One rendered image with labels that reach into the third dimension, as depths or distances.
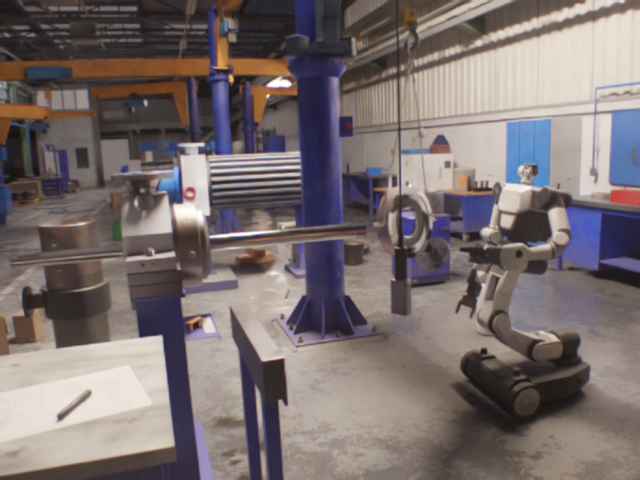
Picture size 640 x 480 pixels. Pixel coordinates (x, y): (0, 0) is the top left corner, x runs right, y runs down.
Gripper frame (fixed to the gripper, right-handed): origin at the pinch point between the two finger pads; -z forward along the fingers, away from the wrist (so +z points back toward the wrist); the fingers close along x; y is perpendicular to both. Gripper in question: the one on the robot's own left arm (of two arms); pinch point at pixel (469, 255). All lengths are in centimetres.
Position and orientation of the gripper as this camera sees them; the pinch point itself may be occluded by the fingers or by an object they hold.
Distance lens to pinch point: 282.0
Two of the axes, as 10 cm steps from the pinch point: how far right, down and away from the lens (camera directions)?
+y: 4.0, -8.5, 3.5
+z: 6.9, 0.3, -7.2
